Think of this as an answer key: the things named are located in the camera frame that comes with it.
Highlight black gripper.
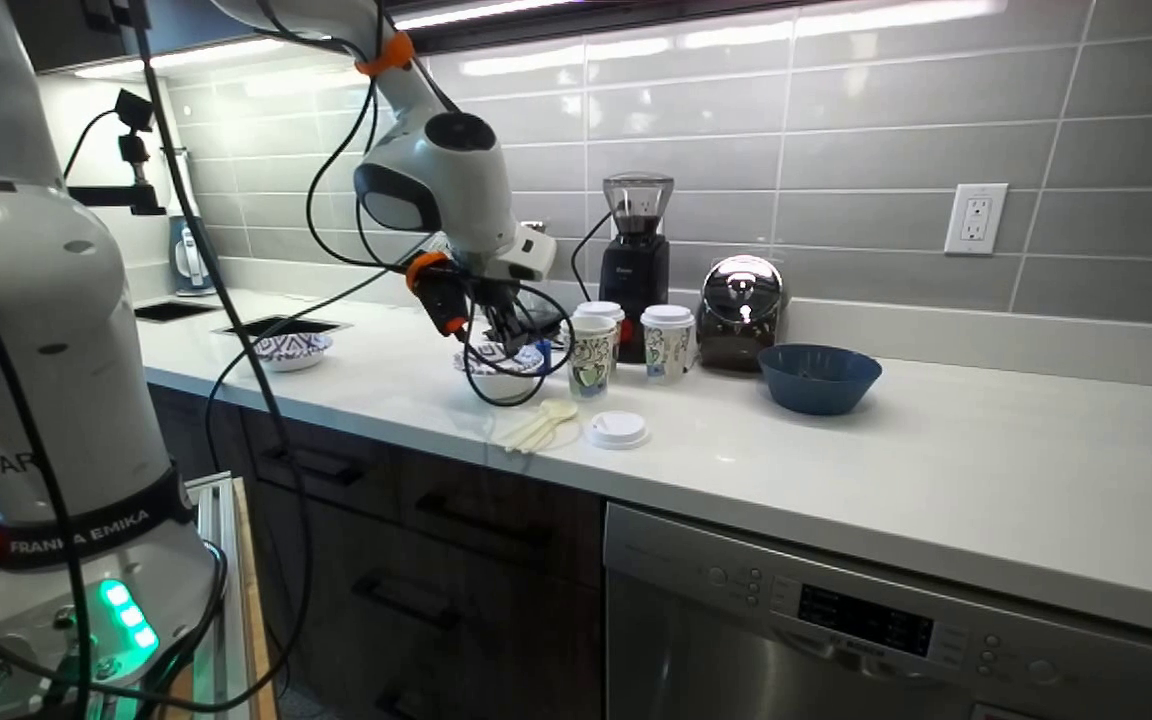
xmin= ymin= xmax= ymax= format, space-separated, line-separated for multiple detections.
xmin=404 ymin=250 xmax=560 ymax=357

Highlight blue patterned white plate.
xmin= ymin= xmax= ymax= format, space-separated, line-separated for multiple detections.
xmin=469 ymin=345 xmax=549 ymax=375

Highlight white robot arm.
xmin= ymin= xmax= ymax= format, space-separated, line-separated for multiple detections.
xmin=0 ymin=0 xmax=516 ymax=591

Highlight open patterned paper cup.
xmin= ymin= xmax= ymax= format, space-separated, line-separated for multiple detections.
xmin=568 ymin=321 xmax=617 ymax=395

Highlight lidded paper cup left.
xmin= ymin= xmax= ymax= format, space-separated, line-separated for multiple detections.
xmin=574 ymin=301 xmax=622 ymax=364

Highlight lidded paper cup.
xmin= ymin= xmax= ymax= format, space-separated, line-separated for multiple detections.
xmin=574 ymin=301 xmax=622 ymax=364
xmin=639 ymin=304 xmax=697 ymax=378

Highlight lidded paper cup right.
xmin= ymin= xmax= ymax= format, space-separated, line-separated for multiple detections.
xmin=639 ymin=304 xmax=697 ymax=378

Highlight white plastic cup lid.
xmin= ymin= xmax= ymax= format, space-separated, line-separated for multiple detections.
xmin=587 ymin=413 xmax=643 ymax=445

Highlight white bowl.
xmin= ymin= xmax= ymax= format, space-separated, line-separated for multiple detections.
xmin=451 ymin=351 xmax=540 ymax=403

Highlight wooden chopsticks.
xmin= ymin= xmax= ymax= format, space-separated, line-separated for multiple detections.
xmin=504 ymin=399 xmax=580 ymax=453

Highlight black coffee grinder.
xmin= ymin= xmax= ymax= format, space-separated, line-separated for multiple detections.
xmin=600 ymin=174 xmax=675 ymax=364

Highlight chrome lidded canister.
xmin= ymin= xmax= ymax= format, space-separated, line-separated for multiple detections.
xmin=697 ymin=254 xmax=786 ymax=370

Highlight dark blue bowl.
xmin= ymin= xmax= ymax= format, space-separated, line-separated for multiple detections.
xmin=759 ymin=345 xmax=883 ymax=415

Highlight dark wood cabinet drawers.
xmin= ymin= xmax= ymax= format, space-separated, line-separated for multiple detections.
xmin=153 ymin=387 xmax=602 ymax=720

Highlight blue white bottle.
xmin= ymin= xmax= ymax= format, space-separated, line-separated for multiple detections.
xmin=167 ymin=149 xmax=211 ymax=293

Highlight stainless dishwasher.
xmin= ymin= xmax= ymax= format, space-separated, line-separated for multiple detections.
xmin=602 ymin=505 xmax=1152 ymax=720

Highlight black grinder power cord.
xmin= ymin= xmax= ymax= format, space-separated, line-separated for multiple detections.
xmin=568 ymin=206 xmax=617 ymax=304

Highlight grey power cable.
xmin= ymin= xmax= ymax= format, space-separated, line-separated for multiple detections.
xmin=200 ymin=265 xmax=400 ymax=471

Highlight black camera on stand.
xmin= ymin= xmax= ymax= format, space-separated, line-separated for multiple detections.
xmin=64 ymin=89 xmax=163 ymax=215

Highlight white wall outlet right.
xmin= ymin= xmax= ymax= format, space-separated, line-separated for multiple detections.
xmin=944 ymin=182 xmax=1007 ymax=254

